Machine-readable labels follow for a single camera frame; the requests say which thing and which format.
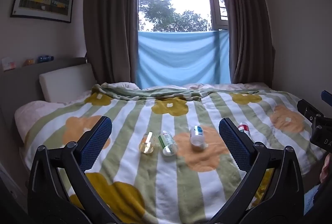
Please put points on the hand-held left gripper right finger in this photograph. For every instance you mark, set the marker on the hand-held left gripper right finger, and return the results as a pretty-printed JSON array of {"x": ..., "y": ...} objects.
[{"x": 234, "y": 144}]

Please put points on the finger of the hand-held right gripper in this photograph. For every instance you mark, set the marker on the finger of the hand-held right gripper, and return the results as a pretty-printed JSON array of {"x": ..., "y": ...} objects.
[
  {"x": 307, "y": 109},
  {"x": 326, "y": 96}
]

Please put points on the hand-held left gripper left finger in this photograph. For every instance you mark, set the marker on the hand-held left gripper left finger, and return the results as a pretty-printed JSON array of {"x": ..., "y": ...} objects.
[{"x": 96, "y": 142}]

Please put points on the clear cup red label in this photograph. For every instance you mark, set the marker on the clear cup red label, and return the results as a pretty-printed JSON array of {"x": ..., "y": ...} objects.
[{"x": 243, "y": 128}]

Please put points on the clear cup blue label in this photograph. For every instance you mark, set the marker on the clear cup blue label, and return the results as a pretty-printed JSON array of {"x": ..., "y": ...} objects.
[{"x": 197, "y": 137}]

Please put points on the clear yellow cup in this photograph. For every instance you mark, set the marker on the clear yellow cup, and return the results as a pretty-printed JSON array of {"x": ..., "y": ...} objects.
[{"x": 148, "y": 144}]

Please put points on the clear cup green label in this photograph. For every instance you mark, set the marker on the clear cup green label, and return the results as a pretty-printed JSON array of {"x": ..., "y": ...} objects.
[{"x": 168, "y": 144}]

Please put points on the person's right hand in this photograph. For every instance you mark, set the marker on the person's right hand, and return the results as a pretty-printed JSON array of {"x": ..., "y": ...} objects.
[{"x": 326, "y": 169}]

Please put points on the striped floral blanket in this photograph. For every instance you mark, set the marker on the striped floral blanket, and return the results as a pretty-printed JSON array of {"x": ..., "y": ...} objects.
[{"x": 134, "y": 115}]

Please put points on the person's blue clothing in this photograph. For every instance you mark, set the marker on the person's blue clothing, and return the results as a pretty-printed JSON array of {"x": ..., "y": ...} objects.
[{"x": 320, "y": 200}]

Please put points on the white pillow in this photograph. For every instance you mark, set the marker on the white pillow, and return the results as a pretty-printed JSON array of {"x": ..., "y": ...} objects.
[{"x": 64, "y": 82}]

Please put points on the grey headboard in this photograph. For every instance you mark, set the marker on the grey headboard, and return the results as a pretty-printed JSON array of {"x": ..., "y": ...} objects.
[{"x": 20, "y": 83}]

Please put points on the small blue ornament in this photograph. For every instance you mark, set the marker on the small blue ornament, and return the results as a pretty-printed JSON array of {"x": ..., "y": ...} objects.
[{"x": 45, "y": 58}]

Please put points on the light blue cloth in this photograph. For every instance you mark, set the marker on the light blue cloth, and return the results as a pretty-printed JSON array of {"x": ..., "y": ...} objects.
[{"x": 181, "y": 57}]

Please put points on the small orange ornament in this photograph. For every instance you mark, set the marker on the small orange ornament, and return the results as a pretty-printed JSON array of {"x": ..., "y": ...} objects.
[{"x": 29, "y": 62}]

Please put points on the brown curtain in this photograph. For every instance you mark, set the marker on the brown curtain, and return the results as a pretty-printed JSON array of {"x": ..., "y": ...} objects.
[
  {"x": 246, "y": 18},
  {"x": 111, "y": 18}
]

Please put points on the white card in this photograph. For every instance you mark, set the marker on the white card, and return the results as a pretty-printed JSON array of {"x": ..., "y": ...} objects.
[{"x": 8, "y": 63}]

